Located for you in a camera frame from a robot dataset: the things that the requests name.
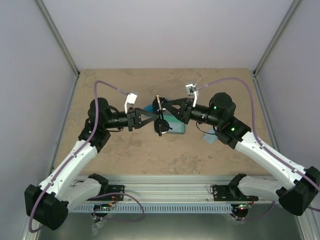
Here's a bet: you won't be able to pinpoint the grey slotted cable duct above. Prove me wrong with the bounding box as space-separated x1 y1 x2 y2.
70 202 233 214

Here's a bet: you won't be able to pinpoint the grey-blue teal-lined glasses case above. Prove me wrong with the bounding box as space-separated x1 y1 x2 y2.
163 114 185 134

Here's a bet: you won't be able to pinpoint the blue cleaning cloth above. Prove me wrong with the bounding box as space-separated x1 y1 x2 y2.
202 129 218 145

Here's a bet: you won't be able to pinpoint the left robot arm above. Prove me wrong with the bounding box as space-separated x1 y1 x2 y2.
24 97 157 230

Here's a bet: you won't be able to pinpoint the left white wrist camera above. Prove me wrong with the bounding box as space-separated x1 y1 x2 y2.
124 92 138 114

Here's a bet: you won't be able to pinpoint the aluminium frame post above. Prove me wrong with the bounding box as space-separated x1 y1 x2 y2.
34 0 80 78
252 0 303 78

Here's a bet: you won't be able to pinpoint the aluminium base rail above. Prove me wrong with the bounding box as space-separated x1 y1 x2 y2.
105 175 234 203

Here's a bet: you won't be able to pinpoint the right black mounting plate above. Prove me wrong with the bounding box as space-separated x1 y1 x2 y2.
209 184 259 202

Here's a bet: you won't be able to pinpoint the brown tortoiseshell sunglasses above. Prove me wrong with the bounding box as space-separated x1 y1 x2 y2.
152 95 172 137

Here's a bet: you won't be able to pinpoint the left small circuit board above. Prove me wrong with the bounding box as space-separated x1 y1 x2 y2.
93 203 117 212

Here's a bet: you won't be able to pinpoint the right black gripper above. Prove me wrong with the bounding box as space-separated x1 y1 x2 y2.
164 97 222 127

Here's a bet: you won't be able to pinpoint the right small circuit board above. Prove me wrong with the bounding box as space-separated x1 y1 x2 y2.
232 203 252 212

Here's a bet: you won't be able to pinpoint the right aluminium frame post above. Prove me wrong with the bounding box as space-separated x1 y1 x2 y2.
252 0 303 78

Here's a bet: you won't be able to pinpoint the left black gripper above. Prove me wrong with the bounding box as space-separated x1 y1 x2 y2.
104 107 158 132

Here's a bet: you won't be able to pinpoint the blue hard glasses case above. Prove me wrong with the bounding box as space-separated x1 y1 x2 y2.
144 97 169 113

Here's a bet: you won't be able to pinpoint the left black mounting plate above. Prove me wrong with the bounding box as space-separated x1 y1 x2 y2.
97 185 125 202

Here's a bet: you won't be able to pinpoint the small circuit board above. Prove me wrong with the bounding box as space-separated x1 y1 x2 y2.
93 203 117 212
232 203 252 212

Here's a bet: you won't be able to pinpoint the black mounting plate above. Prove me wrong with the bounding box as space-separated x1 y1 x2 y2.
209 184 259 202
97 185 125 202

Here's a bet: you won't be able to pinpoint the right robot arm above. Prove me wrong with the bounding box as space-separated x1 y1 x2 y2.
156 92 320 216

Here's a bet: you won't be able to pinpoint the left aluminium frame post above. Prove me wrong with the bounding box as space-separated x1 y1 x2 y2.
34 0 80 78

